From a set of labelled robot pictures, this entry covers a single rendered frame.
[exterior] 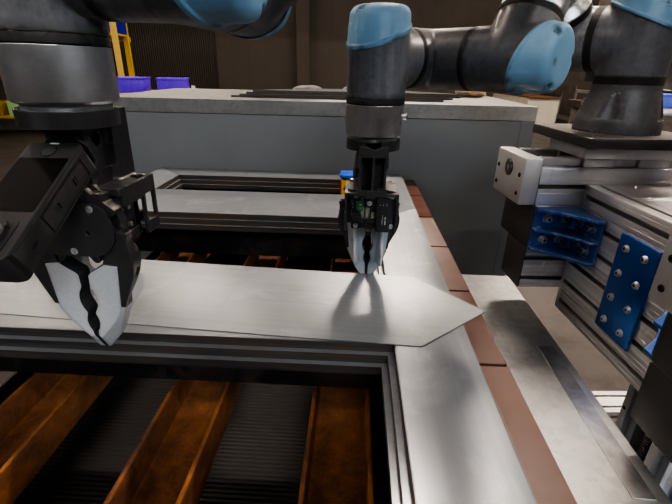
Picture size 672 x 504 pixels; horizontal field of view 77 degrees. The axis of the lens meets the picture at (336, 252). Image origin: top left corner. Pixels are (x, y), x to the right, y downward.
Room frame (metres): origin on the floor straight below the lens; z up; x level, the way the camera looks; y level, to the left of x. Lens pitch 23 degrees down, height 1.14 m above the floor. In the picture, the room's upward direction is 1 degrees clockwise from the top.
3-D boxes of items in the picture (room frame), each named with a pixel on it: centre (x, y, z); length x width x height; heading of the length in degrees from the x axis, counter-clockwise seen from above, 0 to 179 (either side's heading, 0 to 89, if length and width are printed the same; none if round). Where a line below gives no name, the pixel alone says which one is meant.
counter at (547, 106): (10.09, -4.12, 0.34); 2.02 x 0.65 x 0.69; 2
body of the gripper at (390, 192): (0.57, -0.05, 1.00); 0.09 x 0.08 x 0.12; 178
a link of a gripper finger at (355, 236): (0.57, -0.03, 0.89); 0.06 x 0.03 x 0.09; 178
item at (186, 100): (1.61, 0.06, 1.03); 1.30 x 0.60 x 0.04; 88
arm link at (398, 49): (0.58, -0.05, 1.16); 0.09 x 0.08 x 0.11; 134
